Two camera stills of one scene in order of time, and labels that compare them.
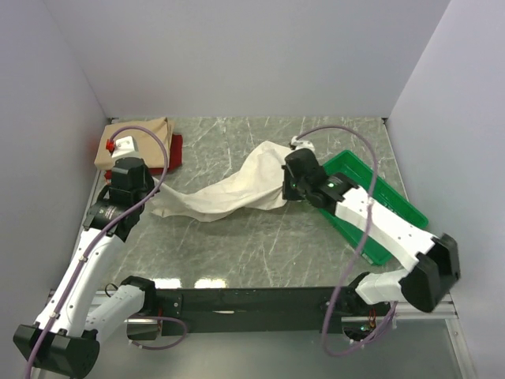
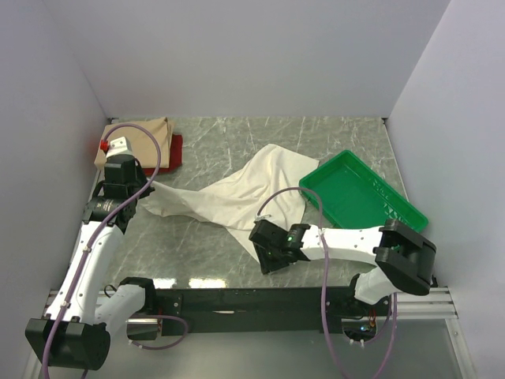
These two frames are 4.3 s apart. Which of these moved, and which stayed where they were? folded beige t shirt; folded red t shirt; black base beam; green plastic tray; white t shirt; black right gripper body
Moved: black right gripper body; white t shirt
Stayed: black base beam; folded beige t shirt; green plastic tray; folded red t shirt
